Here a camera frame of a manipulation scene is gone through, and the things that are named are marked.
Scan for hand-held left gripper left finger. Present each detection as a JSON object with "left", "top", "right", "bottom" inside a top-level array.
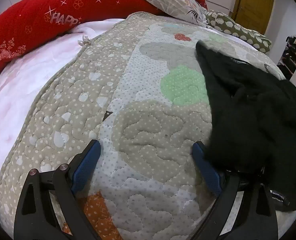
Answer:
[{"left": 13, "top": 139, "right": 102, "bottom": 240}]

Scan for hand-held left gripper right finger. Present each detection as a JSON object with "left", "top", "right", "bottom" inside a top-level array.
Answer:
[{"left": 190, "top": 141, "right": 279, "bottom": 240}]

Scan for black pants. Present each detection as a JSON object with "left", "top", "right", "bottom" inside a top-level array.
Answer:
[{"left": 195, "top": 40, "right": 296, "bottom": 213}]

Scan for polka dot quilted blanket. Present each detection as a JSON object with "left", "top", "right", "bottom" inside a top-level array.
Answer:
[{"left": 0, "top": 12, "right": 288, "bottom": 240}]

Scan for pink bed sheet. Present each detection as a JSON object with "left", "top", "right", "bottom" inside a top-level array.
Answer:
[{"left": 0, "top": 20, "right": 128, "bottom": 205}]

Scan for olive green patterned pillow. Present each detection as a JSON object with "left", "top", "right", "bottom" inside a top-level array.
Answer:
[{"left": 205, "top": 10, "right": 272, "bottom": 53}]

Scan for cluttered shelf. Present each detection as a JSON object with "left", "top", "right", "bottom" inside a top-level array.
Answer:
[{"left": 278, "top": 35, "right": 296, "bottom": 75}]

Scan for long red printed pillow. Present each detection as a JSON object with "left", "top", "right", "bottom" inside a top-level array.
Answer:
[{"left": 0, "top": 0, "right": 168, "bottom": 76}]

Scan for yellow wooden door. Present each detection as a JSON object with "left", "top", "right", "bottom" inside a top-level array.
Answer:
[{"left": 231, "top": 0, "right": 276, "bottom": 35}]

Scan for grey floral pillow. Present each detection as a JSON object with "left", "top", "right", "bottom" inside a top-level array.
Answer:
[{"left": 122, "top": 0, "right": 208, "bottom": 27}]

